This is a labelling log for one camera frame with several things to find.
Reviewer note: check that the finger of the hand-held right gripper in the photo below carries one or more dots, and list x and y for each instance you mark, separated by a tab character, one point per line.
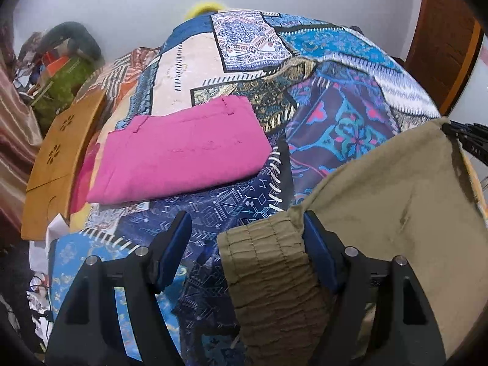
467	133

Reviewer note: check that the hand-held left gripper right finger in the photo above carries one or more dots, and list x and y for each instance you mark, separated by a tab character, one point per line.
318	252

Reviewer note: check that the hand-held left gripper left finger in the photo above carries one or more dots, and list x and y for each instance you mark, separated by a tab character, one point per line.
173	252

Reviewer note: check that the olive green pants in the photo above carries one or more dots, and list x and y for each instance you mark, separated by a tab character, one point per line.
385	206

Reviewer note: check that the pink folded pants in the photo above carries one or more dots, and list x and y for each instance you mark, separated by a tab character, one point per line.
183	156

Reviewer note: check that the brown wooden door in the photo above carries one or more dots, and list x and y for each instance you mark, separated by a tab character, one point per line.
442	38

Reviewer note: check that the white cloth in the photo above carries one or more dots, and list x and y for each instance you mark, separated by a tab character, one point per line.
42	251

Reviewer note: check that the patchwork printed blanket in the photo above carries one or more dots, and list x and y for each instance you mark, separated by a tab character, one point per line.
335	95

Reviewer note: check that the wooden lap tray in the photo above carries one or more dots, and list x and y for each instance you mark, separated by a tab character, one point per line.
57	164

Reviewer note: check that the orange striped cloth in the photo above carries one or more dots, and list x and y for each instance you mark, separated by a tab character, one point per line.
125	68

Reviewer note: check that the brown satin curtain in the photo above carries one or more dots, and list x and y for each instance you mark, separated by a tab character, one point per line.
15	141

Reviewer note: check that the green patterned bag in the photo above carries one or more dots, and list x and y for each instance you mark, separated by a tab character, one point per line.
63	84

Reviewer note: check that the dark grey curved cushion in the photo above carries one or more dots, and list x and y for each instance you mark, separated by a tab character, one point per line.
82	32

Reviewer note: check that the yellow fluffy object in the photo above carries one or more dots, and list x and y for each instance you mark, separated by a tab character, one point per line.
206	9

